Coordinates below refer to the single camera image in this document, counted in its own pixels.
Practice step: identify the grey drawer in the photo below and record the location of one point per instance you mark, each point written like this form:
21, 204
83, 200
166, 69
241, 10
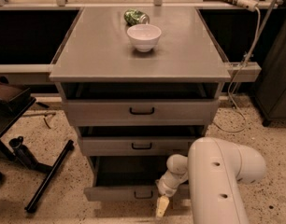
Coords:
134, 146
118, 193
140, 112

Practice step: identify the grey drawer cabinet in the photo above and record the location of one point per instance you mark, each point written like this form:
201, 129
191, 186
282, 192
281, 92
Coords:
139, 91

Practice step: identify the black stand base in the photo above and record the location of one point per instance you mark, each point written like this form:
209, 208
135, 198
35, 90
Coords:
25, 157

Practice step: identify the grey top drawer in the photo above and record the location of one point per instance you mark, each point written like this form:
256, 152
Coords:
140, 112

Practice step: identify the dark cabinet at right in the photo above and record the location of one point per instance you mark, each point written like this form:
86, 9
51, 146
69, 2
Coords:
270, 88

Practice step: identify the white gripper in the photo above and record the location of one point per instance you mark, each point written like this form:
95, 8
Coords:
165, 189

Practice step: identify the grey bottom drawer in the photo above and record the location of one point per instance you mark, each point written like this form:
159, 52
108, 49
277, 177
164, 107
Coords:
118, 193

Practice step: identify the grey middle drawer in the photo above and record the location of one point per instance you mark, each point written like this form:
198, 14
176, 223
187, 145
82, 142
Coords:
134, 146

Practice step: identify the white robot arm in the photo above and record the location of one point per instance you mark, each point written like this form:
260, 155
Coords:
213, 168

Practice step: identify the grey rail frame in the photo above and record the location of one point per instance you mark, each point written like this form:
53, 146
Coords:
242, 70

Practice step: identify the white ceramic bowl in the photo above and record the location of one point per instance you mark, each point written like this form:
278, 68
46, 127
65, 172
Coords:
144, 37

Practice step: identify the dark tray on stand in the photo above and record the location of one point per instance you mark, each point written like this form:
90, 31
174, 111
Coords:
14, 101

